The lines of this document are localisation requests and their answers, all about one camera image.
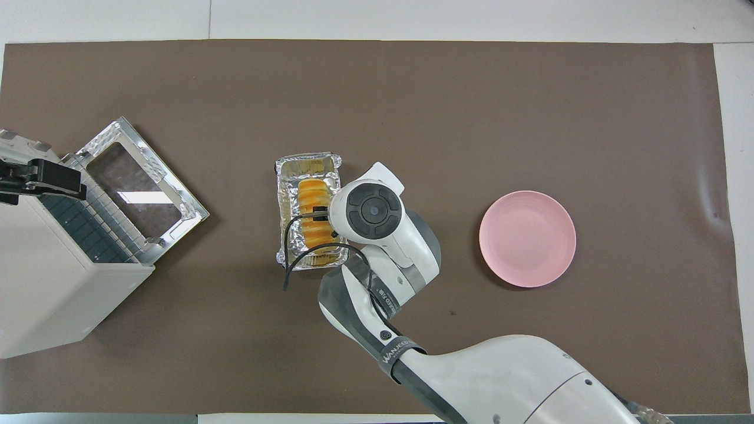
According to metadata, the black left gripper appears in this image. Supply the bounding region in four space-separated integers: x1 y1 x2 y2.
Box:
0 159 87 206

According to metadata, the aluminium foil baking tray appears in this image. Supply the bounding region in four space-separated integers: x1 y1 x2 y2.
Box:
275 152 344 271

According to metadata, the yellow sliced bread loaf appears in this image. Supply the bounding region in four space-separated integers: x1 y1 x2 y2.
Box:
296 178 338 255

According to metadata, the glass oven door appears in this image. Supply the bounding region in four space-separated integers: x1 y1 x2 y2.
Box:
64 117 210 264

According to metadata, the cream toaster oven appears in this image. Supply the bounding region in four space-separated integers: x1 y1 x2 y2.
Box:
0 130 155 359

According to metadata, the brown paper table mat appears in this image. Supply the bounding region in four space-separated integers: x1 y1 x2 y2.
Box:
0 40 734 415

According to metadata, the pink round plate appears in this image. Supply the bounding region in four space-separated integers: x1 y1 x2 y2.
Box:
479 190 577 289

